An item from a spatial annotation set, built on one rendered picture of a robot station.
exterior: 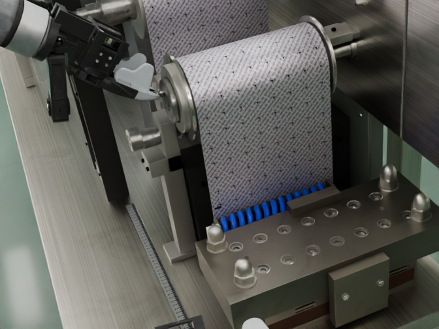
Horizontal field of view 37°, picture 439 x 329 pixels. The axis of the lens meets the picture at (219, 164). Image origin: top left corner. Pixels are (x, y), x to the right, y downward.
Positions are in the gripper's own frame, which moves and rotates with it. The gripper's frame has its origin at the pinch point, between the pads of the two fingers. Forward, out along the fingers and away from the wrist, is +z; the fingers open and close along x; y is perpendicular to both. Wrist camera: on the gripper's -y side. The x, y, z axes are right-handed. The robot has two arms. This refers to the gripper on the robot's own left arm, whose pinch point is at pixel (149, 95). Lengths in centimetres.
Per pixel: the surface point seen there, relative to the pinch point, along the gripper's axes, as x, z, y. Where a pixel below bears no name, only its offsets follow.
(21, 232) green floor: 149, 51, -122
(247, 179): -8.3, 20.0, -4.6
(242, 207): -8.3, 22.5, -9.9
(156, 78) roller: 10.0, 4.4, 0.7
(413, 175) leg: 5, 69, 5
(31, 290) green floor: 110, 50, -123
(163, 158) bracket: -0.8, 7.9, -9.2
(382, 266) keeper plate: -30.0, 35.4, -2.5
